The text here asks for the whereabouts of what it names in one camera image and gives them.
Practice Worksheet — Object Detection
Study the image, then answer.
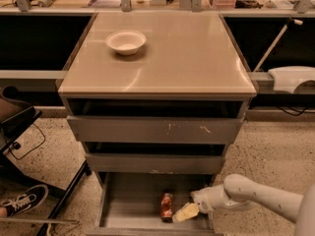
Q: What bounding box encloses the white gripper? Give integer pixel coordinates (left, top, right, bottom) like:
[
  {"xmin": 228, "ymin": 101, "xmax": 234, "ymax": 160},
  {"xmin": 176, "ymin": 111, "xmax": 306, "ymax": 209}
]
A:
[{"xmin": 172, "ymin": 185, "xmax": 229, "ymax": 223}]

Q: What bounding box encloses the red coke can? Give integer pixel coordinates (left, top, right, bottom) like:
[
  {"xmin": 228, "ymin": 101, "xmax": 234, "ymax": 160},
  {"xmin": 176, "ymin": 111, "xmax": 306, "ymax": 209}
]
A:
[{"xmin": 160, "ymin": 193, "xmax": 173, "ymax": 222}]

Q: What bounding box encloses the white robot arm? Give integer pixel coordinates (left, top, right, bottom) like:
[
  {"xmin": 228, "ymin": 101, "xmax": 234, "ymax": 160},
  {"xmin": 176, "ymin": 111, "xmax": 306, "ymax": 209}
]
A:
[{"xmin": 172, "ymin": 174, "xmax": 315, "ymax": 236}]

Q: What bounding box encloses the grey bottom drawer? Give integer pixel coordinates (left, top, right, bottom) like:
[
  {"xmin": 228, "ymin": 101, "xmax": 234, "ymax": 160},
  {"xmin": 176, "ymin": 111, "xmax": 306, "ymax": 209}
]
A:
[{"xmin": 86, "ymin": 173, "xmax": 222, "ymax": 236}]

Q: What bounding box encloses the grey drawer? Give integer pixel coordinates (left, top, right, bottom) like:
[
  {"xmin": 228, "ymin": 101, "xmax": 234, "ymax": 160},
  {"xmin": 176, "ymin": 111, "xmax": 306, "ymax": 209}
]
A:
[
  {"xmin": 68, "ymin": 100, "xmax": 244, "ymax": 145},
  {"xmin": 86, "ymin": 143, "xmax": 226, "ymax": 174},
  {"xmin": 86, "ymin": 173, "xmax": 222, "ymax": 236}
]

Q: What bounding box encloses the grey middle drawer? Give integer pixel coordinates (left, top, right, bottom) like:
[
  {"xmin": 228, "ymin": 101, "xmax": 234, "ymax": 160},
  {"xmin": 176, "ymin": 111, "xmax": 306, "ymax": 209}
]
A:
[{"xmin": 86, "ymin": 143, "xmax": 226, "ymax": 174}]

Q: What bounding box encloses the grey drawer cabinet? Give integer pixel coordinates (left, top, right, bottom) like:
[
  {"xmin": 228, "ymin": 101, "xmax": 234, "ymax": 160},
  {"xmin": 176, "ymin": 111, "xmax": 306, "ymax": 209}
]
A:
[{"xmin": 57, "ymin": 11, "xmax": 258, "ymax": 182}]

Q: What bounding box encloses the grey top drawer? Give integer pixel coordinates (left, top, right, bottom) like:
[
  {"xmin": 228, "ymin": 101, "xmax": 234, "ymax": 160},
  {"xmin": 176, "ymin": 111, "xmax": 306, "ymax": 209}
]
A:
[{"xmin": 68, "ymin": 100, "xmax": 244, "ymax": 145}]

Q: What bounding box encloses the black white sneaker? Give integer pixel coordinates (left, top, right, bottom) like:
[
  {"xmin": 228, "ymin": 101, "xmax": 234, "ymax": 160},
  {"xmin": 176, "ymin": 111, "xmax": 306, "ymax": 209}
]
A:
[{"xmin": 0, "ymin": 184, "xmax": 48, "ymax": 217}]

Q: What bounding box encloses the white plastic cover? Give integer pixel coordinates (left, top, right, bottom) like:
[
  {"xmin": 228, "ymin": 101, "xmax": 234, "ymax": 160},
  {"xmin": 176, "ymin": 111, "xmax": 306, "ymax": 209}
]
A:
[{"xmin": 268, "ymin": 66, "xmax": 315, "ymax": 93}]

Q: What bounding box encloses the white bowl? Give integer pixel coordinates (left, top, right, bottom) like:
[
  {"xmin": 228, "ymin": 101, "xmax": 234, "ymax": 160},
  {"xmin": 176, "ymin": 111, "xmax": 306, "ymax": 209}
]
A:
[{"xmin": 105, "ymin": 30, "xmax": 147, "ymax": 56}]

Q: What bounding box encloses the black chair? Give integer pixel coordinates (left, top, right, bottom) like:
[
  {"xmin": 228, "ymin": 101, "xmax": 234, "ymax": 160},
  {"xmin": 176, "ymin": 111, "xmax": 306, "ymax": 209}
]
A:
[{"xmin": 0, "ymin": 86, "xmax": 93, "ymax": 236}]

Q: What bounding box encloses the white stick with black tip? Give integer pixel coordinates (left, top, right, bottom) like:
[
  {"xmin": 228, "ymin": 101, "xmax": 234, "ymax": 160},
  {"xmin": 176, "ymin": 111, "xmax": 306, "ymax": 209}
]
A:
[{"xmin": 253, "ymin": 18, "xmax": 303, "ymax": 72}]

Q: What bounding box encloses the black cable on floor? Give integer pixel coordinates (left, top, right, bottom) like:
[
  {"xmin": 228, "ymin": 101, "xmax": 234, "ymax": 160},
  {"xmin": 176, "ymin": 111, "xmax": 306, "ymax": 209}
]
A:
[{"xmin": 9, "ymin": 123, "xmax": 47, "ymax": 161}]

